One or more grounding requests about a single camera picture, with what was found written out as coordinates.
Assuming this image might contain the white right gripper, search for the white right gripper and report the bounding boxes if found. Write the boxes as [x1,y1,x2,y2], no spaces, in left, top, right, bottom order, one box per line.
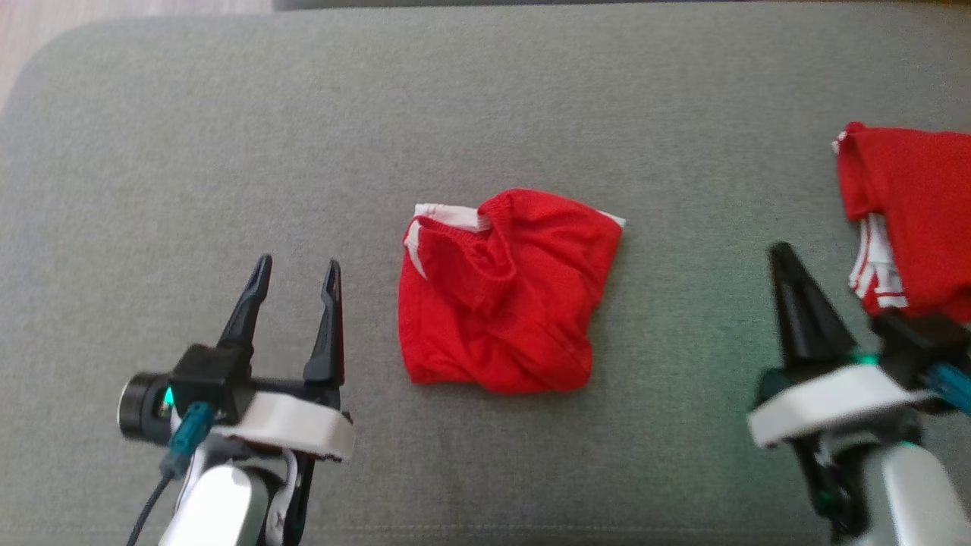
[747,243,938,448]

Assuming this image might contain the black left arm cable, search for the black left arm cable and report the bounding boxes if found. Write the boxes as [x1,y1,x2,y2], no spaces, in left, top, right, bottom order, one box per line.
[125,402,218,546]

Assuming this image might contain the red shorts with white stripes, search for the red shorts with white stripes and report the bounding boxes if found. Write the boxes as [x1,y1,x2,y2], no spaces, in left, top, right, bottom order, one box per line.
[398,188,627,396]

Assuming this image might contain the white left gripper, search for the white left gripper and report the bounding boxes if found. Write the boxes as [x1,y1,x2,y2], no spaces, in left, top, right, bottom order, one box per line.
[212,254,355,463]

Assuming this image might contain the red shirt with white trim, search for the red shirt with white trim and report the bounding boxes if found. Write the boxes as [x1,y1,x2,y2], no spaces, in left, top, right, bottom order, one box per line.
[832,121,971,325]

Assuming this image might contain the grey fabric sofa seat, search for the grey fabric sofa seat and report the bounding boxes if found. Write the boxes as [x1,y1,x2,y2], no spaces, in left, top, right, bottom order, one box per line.
[0,4,971,546]

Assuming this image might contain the teal-plug right arm cable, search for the teal-plug right arm cable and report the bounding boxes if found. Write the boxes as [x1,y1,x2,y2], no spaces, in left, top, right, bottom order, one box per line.
[925,361,971,416]

